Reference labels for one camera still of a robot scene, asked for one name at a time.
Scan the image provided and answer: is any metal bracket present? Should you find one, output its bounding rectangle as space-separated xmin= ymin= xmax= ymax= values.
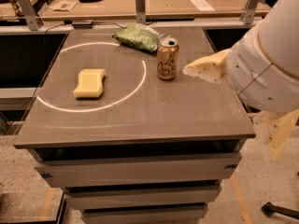
xmin=135 ymin=0 xmax=146 ymax=24
xmin=18 ymin=0 xmax=43 ymax=31
xmin=240 ymin=0 xmax=259 ymax=24

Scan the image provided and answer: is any white paper sheet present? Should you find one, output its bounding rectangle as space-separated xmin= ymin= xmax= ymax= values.
xmin=191 ymin=0 xmax=215 ymax=12

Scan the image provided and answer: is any green jalapeno chip bag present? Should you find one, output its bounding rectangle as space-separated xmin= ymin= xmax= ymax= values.
xmin=112 ymin=23 xmax=166 ymax=52

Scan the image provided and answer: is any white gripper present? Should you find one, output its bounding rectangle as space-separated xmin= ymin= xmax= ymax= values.
xmin=183 ymin=26 xmax=299 ymax=161

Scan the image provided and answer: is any metal bracket right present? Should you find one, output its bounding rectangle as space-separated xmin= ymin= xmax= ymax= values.
xmin=240 ymin=0 xmax=259 ymax=24

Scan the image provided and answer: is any metal bracket left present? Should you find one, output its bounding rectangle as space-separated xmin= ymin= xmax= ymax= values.
xmin=18 ymin=0 xmax=43 ymax=31

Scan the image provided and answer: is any orange LaCroix can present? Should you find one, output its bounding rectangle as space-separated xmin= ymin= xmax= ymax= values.
xmin=157 ymin=37 xmax=179 ymax=80

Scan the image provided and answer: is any yellow sponge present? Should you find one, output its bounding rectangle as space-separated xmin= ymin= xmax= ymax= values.
xmin=73 ymin=69 xmax=106 ymax=99

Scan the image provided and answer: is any metal bracket middle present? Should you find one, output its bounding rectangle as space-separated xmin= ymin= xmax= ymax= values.
xmin=135 ymin=0 xmax=146 ymax=24

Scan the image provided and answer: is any black chair base leg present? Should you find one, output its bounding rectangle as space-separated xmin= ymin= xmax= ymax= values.
xmin=261 ymin=202 xmax=299 ymax=219

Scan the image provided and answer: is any paper note on desk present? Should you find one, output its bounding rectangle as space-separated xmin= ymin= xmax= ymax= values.
xmin=50 ymin=0 xmax=77 ymax=11

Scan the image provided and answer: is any wooden desk behind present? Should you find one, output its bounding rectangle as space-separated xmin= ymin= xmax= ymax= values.
xmin=43 ymin=0 xmax=248 ymax=21

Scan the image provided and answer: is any grey drawer cabinet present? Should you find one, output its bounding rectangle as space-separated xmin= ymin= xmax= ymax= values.
xmin=16 ymin=28 xmax=254 ymax=224

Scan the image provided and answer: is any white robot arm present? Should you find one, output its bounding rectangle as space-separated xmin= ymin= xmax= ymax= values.
xmin=183 ymin=0 xmax=299 ymax=161

